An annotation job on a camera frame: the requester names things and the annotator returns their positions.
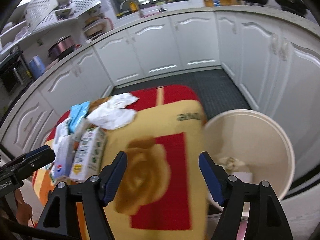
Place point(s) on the metal faucet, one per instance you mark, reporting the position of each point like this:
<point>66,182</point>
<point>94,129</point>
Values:
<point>121,6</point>

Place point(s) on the red yellow printed blanket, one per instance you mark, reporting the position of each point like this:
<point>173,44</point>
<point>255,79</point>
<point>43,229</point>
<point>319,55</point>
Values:
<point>150,125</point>

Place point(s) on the white packet red blue logo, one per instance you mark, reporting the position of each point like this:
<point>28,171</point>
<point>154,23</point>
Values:
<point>62,155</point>

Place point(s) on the white kitchen cabinets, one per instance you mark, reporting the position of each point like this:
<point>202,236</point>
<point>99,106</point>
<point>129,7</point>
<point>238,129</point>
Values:
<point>155,47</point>

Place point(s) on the white green medicine box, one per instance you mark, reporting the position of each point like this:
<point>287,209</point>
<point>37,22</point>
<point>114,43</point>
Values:
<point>87,152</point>

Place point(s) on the black countertop oven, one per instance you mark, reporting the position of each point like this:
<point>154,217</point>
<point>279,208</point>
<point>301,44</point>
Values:
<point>10,77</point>

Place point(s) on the yellow oil bottle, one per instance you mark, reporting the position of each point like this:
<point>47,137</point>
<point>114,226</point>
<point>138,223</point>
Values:
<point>133,6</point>

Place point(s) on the dark wok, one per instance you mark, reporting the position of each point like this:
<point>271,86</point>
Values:
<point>287,1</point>

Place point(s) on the clear plastic wrapper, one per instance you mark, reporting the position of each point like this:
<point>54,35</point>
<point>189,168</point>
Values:
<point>79,131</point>

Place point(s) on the pink metal pot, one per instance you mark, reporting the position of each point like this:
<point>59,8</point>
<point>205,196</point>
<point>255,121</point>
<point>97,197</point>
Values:
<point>62,48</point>

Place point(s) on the cream plastic bin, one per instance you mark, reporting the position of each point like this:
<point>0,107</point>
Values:
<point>250,140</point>

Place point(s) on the stack of beige pots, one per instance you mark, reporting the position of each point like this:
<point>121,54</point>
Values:
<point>93,27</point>

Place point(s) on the dark floor mat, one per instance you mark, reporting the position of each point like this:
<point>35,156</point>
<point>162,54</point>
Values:
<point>212,90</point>

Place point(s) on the crumpled beige paper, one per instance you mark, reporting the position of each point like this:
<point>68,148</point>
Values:
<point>230,163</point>

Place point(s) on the white tissue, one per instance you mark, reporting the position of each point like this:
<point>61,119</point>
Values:
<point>110,117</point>

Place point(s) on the person's left hand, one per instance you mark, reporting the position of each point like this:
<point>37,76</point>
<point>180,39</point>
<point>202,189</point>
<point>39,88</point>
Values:
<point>23,210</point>

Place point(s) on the white perforated dish rack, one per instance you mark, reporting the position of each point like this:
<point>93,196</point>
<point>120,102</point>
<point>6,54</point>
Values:
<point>40,10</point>

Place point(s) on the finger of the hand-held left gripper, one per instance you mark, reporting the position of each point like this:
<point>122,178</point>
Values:
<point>37,163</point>
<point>27,156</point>

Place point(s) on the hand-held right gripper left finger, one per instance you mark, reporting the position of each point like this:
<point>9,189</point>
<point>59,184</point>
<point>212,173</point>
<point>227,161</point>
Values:
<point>116,172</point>

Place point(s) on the blue kettle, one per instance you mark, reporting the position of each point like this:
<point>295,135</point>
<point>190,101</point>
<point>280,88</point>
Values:
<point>37,67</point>

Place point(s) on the blue foil packet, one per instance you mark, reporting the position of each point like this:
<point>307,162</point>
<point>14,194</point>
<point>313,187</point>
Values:
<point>77,116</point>

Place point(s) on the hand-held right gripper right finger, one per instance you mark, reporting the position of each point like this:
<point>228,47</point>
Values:
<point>210,177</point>

